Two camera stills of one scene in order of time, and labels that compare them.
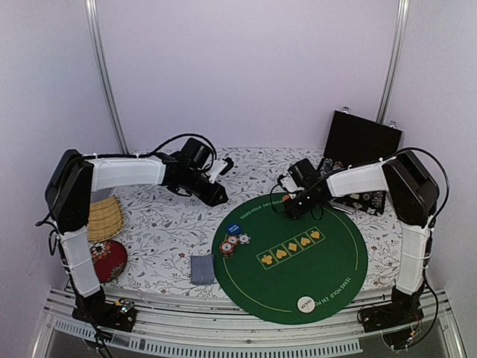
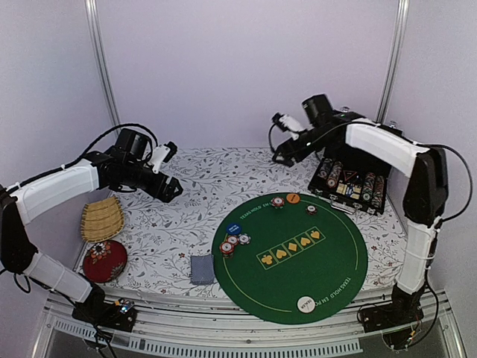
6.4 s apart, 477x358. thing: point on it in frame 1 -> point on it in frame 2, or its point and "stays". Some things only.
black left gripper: (212, 198) -> (168, 195)
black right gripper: (294, 211) -> (288, 148)
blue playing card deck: (202, 269) stays
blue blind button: (234, 228) stays
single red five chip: (232, 239) stays
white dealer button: (305, 304) stays
